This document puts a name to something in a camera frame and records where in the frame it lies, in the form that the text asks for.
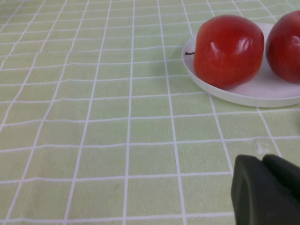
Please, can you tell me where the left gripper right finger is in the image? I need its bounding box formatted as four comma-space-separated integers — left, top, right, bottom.
262, 154, 300, 202

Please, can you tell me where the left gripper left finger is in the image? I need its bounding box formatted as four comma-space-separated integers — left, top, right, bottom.
231, 154, 300, 225

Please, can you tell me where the red apple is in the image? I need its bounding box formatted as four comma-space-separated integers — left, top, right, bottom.
184, 15, 265, 90
265, 10, 300, 84

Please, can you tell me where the white round plate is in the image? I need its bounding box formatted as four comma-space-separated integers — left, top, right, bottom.
182, 22, 300, 108

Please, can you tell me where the green checked tablecloth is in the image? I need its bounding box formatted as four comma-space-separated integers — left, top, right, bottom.
0, 0, 300, 225

